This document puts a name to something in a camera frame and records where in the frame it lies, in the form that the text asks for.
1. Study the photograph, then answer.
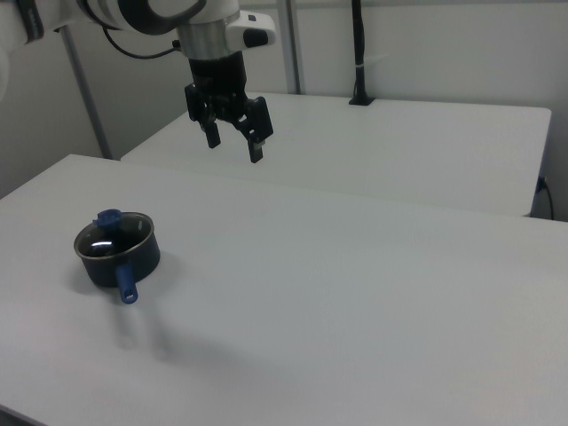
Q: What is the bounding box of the dark saucepan with blue handle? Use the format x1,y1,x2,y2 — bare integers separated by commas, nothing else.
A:
74,211,162,305

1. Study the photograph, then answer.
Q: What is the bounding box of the black camera stand pole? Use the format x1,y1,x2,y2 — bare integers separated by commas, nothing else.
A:
348,0,377,107

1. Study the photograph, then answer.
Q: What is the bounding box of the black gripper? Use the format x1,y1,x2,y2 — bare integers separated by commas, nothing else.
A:
184,51,274,165

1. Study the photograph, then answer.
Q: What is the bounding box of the white side table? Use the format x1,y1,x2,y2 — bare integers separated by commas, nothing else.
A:
120,91,553,218

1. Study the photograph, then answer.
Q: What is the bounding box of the glass lid with blue knob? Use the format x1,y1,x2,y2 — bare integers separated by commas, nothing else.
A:
74,209,155,259

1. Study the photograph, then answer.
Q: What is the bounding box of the upright aluminium frame post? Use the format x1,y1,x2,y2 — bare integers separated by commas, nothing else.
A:
275,0,308,95

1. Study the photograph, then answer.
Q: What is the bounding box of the black cable with blue plug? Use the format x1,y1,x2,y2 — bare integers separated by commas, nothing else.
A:
535,175,556,222

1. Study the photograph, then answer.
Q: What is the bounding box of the slanted aluminium frame post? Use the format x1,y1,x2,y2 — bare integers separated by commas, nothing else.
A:
59,24,113,160

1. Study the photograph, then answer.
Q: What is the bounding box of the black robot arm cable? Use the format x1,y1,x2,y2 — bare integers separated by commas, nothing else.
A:
101,24,182,59

